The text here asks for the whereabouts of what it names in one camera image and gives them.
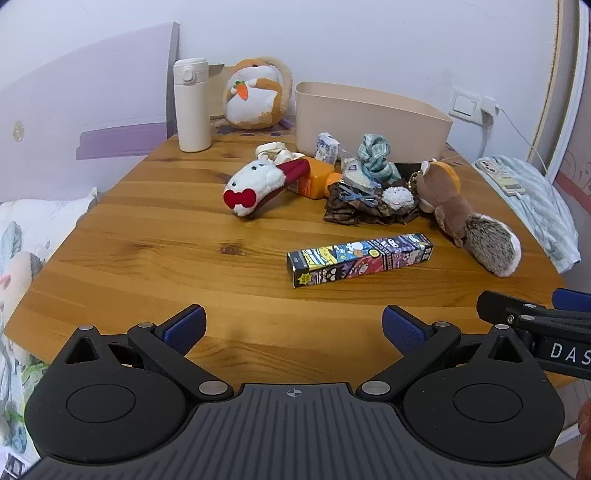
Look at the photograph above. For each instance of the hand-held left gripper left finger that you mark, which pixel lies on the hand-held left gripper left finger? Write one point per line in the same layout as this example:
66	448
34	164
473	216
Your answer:
187	325

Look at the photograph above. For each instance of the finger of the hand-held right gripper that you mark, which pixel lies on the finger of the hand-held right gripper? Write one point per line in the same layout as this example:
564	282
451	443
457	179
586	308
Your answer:
575	301
512	311

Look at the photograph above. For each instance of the white wall switch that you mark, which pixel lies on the white wall switch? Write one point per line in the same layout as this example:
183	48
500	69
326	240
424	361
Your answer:
464	104

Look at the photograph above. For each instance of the brown scrunchie with hedgehog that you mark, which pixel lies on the brown scrunchie with hedgehog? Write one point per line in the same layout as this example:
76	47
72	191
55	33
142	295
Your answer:
364	207

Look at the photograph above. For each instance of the teal plaid scrunchie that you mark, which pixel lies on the teal plaid scrunchie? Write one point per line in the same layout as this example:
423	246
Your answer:
376	154

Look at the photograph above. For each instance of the small white grey pouch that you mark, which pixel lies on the small white grey pouch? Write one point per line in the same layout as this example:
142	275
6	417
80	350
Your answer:
358	174

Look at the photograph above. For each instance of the small wooden box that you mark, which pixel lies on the small wooden box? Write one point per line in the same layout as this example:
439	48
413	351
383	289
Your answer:
216	92

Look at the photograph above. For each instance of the orange white hamster plush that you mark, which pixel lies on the orange white hamster plush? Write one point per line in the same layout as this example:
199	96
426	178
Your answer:
254	97

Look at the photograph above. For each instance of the blue striped blanket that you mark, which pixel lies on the blue striped blanket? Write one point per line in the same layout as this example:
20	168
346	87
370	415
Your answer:
549	207

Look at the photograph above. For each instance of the brown squirrel plush toy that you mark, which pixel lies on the brown squirrel plush toy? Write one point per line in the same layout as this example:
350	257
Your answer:
445	198

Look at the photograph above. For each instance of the white plush toy red bow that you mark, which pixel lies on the white plush toy red bow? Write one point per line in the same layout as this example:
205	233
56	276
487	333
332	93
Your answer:
256	184

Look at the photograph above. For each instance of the white charger plug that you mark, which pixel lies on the white charger plug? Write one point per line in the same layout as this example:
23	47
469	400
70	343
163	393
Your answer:
488	108

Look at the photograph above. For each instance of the person's right hand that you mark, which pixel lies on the person's right hand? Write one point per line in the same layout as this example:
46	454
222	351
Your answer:
585	417

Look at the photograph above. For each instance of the lilac headboard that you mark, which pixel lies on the lilac headboard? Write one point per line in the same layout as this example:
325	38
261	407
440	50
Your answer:
83	92

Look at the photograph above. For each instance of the beige plastic container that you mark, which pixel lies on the beige plastic container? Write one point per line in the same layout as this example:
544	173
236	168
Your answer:
369	120

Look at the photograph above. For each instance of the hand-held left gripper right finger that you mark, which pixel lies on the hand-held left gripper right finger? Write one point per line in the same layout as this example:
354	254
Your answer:
402	325

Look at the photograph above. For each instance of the small blue white carton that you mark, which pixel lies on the small blue white carton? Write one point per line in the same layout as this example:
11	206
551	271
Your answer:
327	148

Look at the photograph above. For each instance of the orange box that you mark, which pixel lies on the orange box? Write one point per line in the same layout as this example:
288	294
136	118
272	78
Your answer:
314	177

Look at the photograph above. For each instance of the wooden door frame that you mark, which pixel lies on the wooden door frame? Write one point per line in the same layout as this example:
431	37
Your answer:
565	92

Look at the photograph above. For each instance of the cartoon printed long box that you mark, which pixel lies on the cartoon printed long box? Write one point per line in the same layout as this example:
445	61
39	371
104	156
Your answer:
360	258

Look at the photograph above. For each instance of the white thermos bottle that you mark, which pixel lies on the white thermos bottle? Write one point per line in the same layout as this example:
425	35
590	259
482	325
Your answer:
191	110

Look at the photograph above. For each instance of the phone in pale case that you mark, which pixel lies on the phone in pale case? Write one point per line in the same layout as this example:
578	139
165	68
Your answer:
501	177

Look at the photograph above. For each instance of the white floral quilt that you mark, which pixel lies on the white floral quilt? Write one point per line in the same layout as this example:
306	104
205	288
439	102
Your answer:
27	221

